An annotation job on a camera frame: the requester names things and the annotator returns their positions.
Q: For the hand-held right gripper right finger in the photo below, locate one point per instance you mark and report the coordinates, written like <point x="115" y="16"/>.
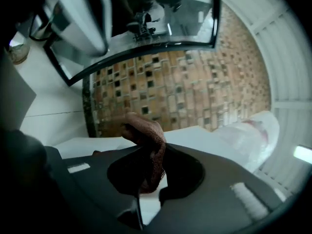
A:
<point x="219" y="199"/>

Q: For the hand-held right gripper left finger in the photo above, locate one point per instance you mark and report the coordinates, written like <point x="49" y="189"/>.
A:
<point x="87" y="179"/>

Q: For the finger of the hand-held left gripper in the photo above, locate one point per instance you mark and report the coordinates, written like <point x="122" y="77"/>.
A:
<point x="78" y="21"/>

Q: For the white water dispenser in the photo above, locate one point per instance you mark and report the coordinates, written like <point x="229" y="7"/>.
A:
<point x="190" y="136"/>

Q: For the brown wiping cloth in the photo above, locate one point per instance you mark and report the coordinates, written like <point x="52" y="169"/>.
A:
<point x="146" y="133"/>

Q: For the plastic-wrapped water bottle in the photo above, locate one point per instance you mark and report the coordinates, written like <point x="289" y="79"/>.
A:
<point x="243" y="135"/>

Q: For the steel trash bin with liner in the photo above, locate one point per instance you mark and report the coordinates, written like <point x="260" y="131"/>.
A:
<point x="41" y="30"/>

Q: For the person's left tan shoe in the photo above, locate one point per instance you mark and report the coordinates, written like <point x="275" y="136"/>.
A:
<point x="19" y="53"/>

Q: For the black framed glass panel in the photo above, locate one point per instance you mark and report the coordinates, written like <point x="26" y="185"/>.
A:
<point x="170" y="13"/>

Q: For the rectangular ceiling light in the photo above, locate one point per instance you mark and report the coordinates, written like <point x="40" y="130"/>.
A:
<point x="303" y="153"/>

